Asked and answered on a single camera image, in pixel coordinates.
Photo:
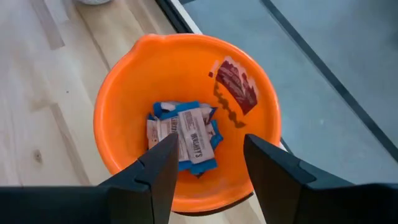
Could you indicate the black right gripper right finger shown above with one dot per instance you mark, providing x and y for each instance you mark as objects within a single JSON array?
[{"x": 326, "y": 205}]

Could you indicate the orange plastic bucket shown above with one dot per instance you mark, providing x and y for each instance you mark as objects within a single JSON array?
[{"x": 174, "y": 68}]

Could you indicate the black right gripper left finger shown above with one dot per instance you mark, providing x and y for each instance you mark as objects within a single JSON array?
[{"x": 77, "y": 205}]

